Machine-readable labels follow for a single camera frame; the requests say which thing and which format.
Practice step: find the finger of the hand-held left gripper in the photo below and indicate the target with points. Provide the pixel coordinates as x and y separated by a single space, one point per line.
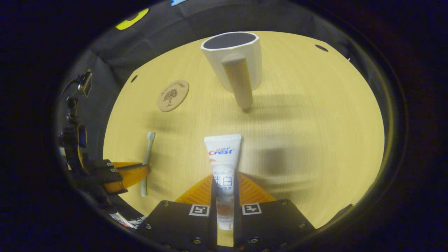
101 163
108 176

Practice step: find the round wooden coaster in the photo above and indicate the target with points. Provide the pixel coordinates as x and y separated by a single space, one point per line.
173 95

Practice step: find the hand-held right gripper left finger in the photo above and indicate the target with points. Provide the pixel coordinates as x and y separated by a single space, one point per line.
175 224

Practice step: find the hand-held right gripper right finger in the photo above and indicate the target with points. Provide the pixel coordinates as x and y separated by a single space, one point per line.
273 224

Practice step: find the white toothpaste tube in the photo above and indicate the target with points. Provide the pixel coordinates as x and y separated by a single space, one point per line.
224 157

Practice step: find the pale green toothbrush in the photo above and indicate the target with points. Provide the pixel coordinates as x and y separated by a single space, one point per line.
148 147

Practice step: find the light wooden desktop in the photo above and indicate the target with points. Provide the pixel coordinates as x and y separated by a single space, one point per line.
297 122

